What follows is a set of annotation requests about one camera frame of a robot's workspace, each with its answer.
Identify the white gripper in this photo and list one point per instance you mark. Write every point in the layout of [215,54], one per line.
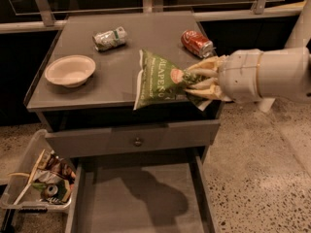
[239,75]

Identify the green jalapeno chip bag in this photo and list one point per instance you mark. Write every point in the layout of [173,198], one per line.
[161,81]

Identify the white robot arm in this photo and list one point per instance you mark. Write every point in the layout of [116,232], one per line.
[286,73]

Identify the grey top drawer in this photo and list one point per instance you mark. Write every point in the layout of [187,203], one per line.
[163,136]

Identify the round metal drawer knob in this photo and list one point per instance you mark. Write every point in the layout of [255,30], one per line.
[138,142]

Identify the grey drawer cabinet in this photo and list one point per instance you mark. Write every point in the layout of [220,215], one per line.
[106,99]

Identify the grey open middle drawer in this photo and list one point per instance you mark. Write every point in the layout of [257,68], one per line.
[141,194]

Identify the red soda can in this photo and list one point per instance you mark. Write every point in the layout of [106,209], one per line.
[198,44]

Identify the green white crushed can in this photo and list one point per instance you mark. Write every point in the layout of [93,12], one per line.
[110,39]

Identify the beige paper bowl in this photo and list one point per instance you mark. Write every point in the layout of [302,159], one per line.
[70,71]

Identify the brown snack wrapper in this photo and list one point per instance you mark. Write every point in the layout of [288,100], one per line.
[50,169]

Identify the clear plastic trash bin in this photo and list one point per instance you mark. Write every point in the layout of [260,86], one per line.
[21,195]

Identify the grey counter ledge rail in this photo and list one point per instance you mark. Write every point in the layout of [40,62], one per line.
[183,18]

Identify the left metal bracket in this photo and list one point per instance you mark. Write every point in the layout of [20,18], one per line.
[45,12]

